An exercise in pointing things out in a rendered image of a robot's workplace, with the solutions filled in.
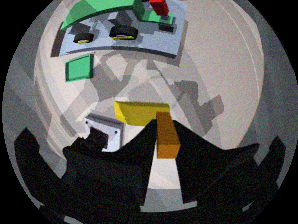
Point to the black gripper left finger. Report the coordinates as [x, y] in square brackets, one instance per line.
[129, 166]

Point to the green tray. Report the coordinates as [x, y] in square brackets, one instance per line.
[78, 58]
[79, 68]

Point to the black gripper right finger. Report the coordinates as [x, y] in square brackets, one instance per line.
[201, 164]

